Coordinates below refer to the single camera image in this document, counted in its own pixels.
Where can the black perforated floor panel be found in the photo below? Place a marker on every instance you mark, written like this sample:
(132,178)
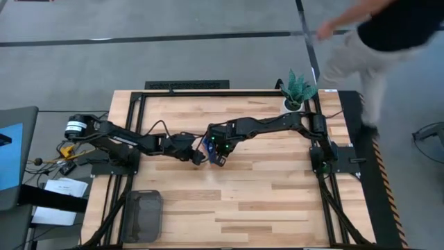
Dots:
(187,84)

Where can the person's hand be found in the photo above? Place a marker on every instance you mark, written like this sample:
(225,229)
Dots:
(325,30)

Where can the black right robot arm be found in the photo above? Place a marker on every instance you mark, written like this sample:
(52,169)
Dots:
(277,123)

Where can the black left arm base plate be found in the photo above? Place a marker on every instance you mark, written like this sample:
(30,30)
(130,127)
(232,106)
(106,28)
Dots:
(104,170)

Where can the blue plastic measuring cup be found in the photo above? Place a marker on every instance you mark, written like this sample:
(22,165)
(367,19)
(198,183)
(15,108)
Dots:
(207,146)

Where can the black mat with hazard edge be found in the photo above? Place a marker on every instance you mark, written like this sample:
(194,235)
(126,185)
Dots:
(374,166)

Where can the monitor with blue screen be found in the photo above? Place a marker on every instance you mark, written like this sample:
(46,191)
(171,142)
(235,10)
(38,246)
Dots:
(14,156)

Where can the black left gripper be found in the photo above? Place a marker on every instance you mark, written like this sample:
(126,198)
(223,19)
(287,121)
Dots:
(178,146)

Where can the person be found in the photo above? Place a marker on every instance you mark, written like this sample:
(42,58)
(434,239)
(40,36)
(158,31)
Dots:
(399,24)

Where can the small black device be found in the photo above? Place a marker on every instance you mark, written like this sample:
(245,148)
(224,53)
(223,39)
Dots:
(67,168)

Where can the white paper sheet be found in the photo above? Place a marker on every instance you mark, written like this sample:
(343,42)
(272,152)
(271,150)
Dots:
(53,216)
(66,187)

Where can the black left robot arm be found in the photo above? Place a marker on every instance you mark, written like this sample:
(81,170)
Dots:
(114,137)

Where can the snake plant in white pot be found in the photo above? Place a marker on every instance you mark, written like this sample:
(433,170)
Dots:
(296,92)

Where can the black aluminium table frame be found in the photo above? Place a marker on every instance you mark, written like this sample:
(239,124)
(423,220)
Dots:
(137,114)

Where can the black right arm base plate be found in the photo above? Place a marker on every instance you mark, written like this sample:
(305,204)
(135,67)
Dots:
(347,161)

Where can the black floor stand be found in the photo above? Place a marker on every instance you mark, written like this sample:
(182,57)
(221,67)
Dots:
(430,133)

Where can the grey translucent plastic basket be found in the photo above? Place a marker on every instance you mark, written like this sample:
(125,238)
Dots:
(142,215)

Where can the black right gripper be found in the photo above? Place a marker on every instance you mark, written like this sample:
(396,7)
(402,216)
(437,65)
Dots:
(223,137)

